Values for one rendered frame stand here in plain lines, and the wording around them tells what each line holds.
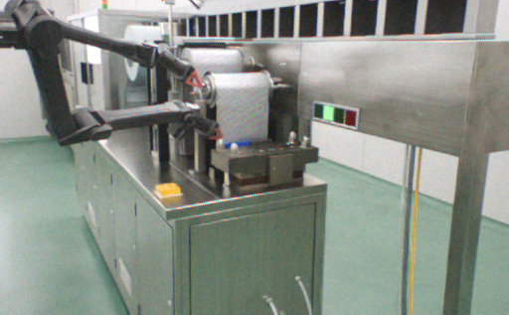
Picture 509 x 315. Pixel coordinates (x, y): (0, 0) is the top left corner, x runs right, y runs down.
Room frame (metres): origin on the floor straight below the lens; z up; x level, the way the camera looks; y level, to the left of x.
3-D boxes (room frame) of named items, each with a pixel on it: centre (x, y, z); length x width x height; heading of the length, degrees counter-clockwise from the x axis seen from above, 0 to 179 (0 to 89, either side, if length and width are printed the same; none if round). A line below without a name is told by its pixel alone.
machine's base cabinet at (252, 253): (2.66, 0.53, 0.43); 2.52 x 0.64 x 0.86; 28
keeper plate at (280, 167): (1.65, -0.14, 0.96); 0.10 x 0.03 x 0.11; 118
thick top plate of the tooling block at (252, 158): (1.72, -0.09, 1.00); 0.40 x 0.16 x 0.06; 118
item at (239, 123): (1.81, 0.00, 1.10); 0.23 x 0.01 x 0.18; 118
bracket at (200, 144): (1.82, 0.19, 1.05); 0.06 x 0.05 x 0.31; 118
